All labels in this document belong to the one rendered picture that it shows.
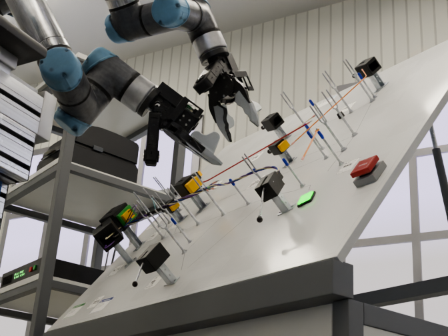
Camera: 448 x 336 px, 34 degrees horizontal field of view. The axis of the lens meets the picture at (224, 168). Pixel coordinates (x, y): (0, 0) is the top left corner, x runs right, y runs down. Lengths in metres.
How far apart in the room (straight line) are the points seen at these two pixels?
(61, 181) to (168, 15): 0.96
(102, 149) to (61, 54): 1.25
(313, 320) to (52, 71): 0.68
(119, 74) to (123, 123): 1.49
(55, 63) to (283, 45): 2.86
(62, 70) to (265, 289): 0.57
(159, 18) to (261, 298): 0.66
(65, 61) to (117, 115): 1.58
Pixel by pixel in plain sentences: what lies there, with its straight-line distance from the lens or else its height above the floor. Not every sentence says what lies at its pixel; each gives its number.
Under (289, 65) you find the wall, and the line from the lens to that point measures 4.12.
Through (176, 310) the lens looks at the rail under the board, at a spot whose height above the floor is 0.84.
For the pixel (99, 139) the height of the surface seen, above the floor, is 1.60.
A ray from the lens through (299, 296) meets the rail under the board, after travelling 1.37.
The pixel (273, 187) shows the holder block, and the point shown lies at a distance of 1.67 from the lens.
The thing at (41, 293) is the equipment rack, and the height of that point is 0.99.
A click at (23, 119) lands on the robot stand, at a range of 1.32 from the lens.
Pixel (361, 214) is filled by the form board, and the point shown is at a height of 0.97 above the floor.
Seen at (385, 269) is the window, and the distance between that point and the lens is 3.42.
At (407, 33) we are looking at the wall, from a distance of 3.93.
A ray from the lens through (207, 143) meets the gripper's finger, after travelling 1.57.
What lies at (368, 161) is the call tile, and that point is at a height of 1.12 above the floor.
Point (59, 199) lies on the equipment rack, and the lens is 2.45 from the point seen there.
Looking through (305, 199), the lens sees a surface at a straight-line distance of 1.67.
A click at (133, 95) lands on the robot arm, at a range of 1.57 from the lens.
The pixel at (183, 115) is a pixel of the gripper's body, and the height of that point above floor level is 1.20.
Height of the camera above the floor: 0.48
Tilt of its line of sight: 23 degrees up
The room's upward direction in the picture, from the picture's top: 4 degrees clockwise
